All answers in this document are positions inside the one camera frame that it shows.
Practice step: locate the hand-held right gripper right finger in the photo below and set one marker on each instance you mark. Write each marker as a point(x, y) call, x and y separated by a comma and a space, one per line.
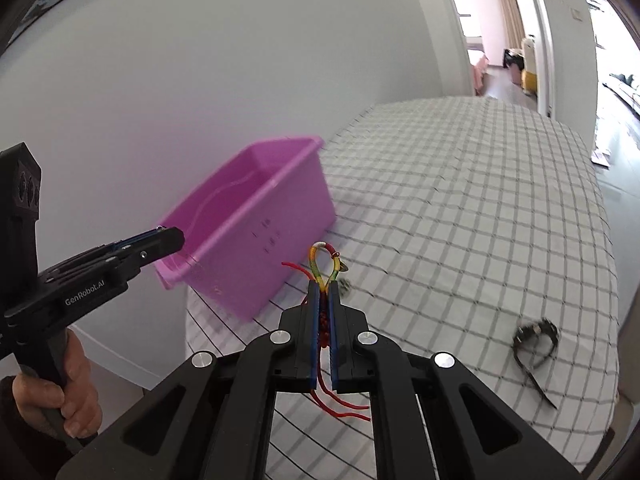
point(334, 360)

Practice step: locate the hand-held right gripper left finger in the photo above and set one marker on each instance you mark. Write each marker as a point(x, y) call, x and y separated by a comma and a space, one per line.
point(313, 360)

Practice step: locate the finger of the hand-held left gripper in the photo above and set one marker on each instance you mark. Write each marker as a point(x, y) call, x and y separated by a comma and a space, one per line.
point(137, 241)
point(160, 246)

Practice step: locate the pink plastic bin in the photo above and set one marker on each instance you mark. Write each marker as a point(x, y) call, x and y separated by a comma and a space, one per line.
point(260, 220)

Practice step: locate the person's left hand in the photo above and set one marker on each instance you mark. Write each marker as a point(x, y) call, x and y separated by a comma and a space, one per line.
point(77, 380)

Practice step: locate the black headband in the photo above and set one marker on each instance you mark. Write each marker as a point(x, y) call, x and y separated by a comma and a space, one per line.
point(535, 332)

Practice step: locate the checkered white tablecloth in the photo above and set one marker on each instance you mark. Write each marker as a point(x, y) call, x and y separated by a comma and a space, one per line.
point(475, 210)

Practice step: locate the yellow stool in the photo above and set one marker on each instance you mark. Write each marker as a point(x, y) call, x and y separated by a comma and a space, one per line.
point(528, 82)

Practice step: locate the beige curtain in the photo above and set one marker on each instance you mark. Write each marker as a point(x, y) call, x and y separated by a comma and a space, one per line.
point(512, 15)

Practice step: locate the wall light switch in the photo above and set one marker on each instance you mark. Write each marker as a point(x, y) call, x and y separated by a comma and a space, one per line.
point(577, 14)

